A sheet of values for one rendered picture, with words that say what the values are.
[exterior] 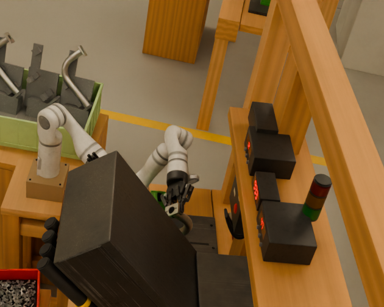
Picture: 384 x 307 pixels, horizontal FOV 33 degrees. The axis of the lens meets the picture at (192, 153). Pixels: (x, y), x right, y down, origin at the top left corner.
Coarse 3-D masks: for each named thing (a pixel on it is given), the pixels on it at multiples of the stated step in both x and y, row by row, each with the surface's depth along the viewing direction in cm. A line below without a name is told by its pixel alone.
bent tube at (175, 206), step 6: (174, 204) 218; (168, 210) 219; (174, 210) 217; (174, 216) 219; (180, 216) 219; (186, 216) 221; (186, 222) 222; (192, 222) 225; (180, 228) 230; (186, 228) 226; (186, 234) 229
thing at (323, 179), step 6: (318, 174) 173; (324, 174) 174; (318, 180) 171; (324, 180) 172; (330, 180) 172; (312, 186) 173; (318, 186) 171; (324, 186) 170; (330, 186) 172; (312, 192) 173; (318, 192) 172; (324, 192) 172
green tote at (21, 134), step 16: (96, 96) 317; (96, 112) 322; (0, 128) 298; (16, 128) 297; (32, 128) 296; (64, 128) 294; (0, 144) 304; (16, 144) 302; (32, 144) 302; (64, 144) 300
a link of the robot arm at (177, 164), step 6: (168, 162) 230; (174, 162) 228; (180, 162) 228; (186, 162) 230; (168, 168) 228; (174, 168) 226; (180, 168) 226; (186, 168) 228; (192, 174) 231; (192, 180) 231; (198, 180) 231
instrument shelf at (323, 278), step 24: (240, 120) 221; (240, 144) 210; (240, 168) 201; (312, 168) 207; (240, 192) 194; (288, 192) 196; (264, 264) 172; (288, 264) 173; (312, 264) 175; (336, 264) 176; (264, 288) 166; (288, 288) 167; (312, 288) 168; (336, 288) 170
